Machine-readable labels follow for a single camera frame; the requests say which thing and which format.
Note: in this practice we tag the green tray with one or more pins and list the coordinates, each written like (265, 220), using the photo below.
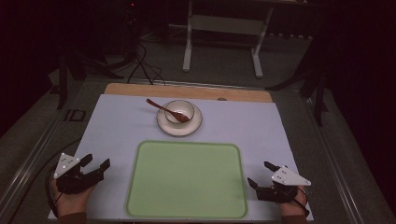
(186, 179)

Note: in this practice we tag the person's left hand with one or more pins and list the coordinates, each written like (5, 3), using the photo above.
(72, 199)

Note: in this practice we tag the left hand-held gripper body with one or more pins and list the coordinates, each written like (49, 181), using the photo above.
(70, 176)

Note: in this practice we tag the brown wooden spoon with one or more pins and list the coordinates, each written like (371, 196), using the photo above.
(168, 110)

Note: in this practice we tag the white ceramic plate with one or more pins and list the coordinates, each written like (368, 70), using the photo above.
(179, 120)

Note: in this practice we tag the black metal stand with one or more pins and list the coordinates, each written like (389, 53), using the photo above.
(67, 74)
(311, 81)

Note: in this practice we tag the white ceramic bowl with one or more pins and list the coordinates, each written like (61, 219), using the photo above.
(179, 112)

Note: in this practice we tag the white table mat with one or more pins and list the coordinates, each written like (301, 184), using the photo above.
(124, 124)

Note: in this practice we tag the person's right hand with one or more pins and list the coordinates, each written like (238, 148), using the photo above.
(293, 204)

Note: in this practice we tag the white metal table frame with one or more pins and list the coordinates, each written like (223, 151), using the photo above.
(224, 28)

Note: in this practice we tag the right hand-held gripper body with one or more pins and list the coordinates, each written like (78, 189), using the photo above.
(284, 184)

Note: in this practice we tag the black floor socket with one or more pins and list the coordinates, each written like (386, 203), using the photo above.
(75, 115)

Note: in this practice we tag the wooden table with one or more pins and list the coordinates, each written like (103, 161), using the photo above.
(186, 92)

